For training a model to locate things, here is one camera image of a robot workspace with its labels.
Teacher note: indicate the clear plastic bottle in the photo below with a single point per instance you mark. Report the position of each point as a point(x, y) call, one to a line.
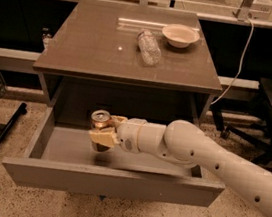
point(150, 51)

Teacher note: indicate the black metal bar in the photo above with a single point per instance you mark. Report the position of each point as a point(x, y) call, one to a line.
point(19, 112)

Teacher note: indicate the white bowl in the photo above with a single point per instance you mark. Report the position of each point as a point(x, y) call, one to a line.
point(180, 36)

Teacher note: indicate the orange soda can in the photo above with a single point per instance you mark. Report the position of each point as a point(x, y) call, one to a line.
point(100, 119)

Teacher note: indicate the open grey top drawer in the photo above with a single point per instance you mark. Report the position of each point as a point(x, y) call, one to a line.
point(60, 155)

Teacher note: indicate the grey cabinet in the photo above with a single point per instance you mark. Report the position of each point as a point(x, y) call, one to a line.
point(98, 42)

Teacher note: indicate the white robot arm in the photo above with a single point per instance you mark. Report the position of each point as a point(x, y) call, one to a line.
point(183, 143)

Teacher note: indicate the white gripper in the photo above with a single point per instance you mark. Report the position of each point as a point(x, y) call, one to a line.
point(128, 135)

